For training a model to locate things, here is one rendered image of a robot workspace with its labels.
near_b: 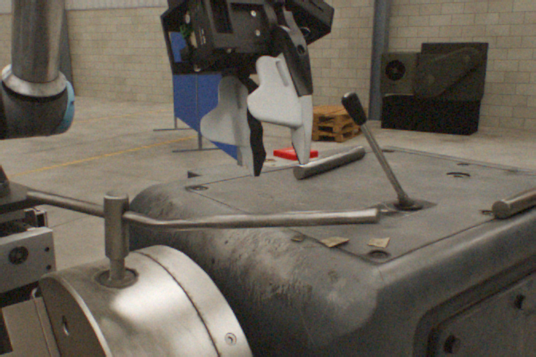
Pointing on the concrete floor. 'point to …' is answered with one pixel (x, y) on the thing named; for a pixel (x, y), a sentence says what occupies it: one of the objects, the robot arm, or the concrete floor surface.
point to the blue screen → (195, 101)
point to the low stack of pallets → (333, 123)
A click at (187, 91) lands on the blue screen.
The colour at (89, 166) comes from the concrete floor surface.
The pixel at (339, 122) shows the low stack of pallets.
